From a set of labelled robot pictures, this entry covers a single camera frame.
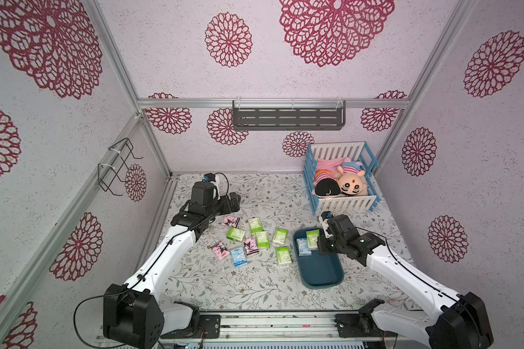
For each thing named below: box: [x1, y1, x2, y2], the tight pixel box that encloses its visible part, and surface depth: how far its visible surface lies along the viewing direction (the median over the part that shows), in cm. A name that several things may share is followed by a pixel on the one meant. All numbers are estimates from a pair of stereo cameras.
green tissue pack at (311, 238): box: [305, 229, 320, 250], surface depth 87 cm
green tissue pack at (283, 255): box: [275, 246, 292, 265], surface depth 89 cm
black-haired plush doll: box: [314, 178, 342, 197], surface depth 100 cm
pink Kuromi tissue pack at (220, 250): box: [211, 240, 230, 261], surface depth 91 cm
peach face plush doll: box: [334, 157, 367, 196], surface depth 104 cm
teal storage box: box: [292, 227, 345, 290], surface depth 87 cm
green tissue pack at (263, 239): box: [256, 231, 271, 248], surface depth 94 cm
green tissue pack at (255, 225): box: [248, 217, 264, 234], surface depth 99 cm
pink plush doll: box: [315, 157, 346, 174], surface depth 114 cm
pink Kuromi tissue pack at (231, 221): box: [221, 215, 241, 229], surface depth 100 cm
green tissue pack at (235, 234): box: [226, 226, 246, 242], surface depth 97 cm
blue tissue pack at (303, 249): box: [296, 237, 313, 257], surface depth 91 cm
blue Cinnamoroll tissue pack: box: [230, 246, 249, 267], surface depth 89 cm
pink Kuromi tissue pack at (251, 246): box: [243, 237, 260, 256], surface depth 92 cm
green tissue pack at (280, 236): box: [272, 227, 289, 246], surface depth 96 cm
